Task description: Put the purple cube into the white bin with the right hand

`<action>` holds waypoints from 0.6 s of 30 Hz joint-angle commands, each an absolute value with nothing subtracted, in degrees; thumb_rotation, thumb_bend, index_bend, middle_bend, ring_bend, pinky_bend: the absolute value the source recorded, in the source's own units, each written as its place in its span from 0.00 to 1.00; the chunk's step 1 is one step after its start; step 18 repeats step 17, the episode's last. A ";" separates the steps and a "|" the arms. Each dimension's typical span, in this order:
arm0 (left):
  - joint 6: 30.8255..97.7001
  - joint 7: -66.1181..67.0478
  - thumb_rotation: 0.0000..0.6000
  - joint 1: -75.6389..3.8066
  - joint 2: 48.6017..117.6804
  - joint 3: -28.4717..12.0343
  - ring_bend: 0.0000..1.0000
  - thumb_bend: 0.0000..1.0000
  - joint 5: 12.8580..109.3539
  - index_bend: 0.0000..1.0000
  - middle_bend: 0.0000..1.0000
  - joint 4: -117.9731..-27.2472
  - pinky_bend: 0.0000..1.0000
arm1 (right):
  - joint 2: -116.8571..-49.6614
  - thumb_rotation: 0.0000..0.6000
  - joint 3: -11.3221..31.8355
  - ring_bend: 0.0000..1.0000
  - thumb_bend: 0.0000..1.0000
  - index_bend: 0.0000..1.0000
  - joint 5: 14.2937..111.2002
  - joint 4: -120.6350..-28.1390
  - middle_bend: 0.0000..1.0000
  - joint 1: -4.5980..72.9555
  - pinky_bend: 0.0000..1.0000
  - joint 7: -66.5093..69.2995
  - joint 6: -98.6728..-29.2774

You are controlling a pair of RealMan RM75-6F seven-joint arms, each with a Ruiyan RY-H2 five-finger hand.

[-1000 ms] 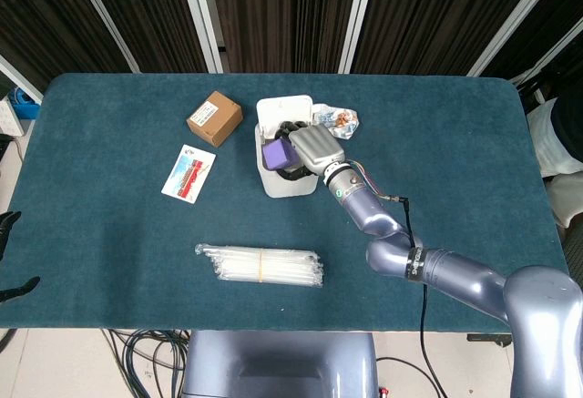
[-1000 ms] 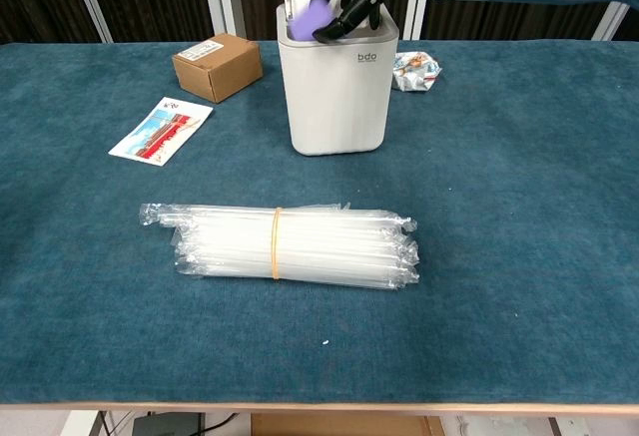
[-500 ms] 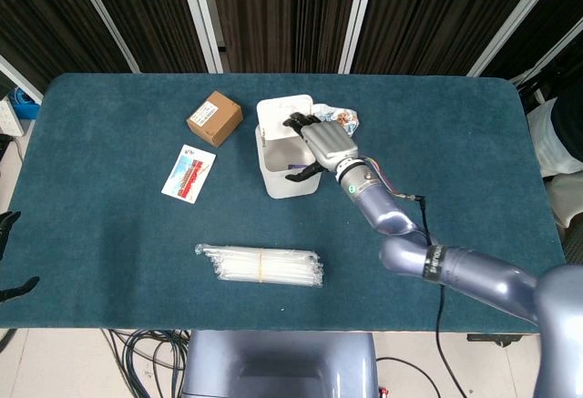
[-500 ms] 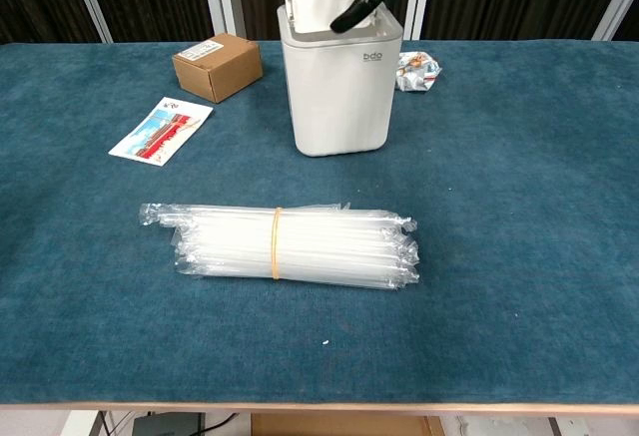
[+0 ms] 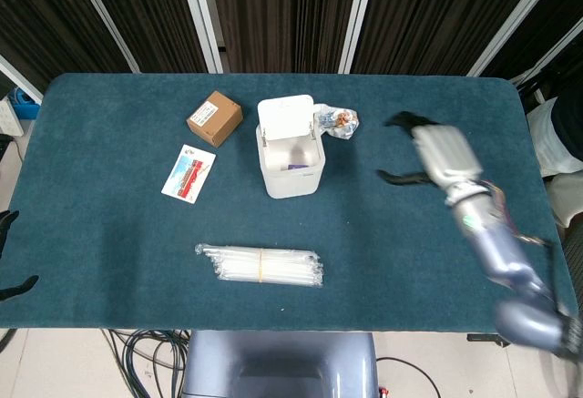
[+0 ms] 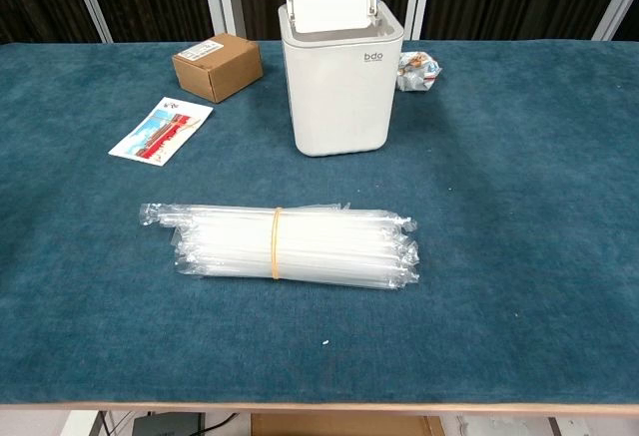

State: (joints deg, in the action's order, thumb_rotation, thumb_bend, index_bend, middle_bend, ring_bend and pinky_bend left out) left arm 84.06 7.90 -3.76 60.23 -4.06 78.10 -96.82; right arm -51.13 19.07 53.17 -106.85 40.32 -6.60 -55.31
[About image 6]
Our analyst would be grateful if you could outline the dark grey box under table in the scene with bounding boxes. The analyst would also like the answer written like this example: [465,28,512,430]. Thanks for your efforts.
[131,411,208,436]

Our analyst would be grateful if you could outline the yellow rubber band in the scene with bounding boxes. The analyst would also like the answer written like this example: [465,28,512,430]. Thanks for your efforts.
[270,207,285,280]

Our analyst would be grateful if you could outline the brown cardboard box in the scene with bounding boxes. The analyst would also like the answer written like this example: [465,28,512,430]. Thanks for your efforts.
[171,33,265,105]

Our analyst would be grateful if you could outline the white open-lid bin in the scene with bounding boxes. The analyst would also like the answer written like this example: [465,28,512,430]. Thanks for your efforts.
[278,0,404,159]

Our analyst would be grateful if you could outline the bundle of wrapped white straws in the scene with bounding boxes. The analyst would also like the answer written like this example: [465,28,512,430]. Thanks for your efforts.
[138,201,420,288]

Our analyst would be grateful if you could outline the crumpled snack wrapper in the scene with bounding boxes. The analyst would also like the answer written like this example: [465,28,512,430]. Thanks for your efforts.
[396,49,443,93]

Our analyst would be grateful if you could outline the white red printed packet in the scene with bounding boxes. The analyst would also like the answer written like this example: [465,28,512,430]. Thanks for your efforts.
[107,96,215,169]

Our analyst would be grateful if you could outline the teal felt table mat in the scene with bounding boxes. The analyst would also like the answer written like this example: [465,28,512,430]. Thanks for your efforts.
[0,39,639,405]

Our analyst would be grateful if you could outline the brown cardboard under table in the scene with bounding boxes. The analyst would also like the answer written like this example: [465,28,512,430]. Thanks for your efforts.
[249,413,446,436]

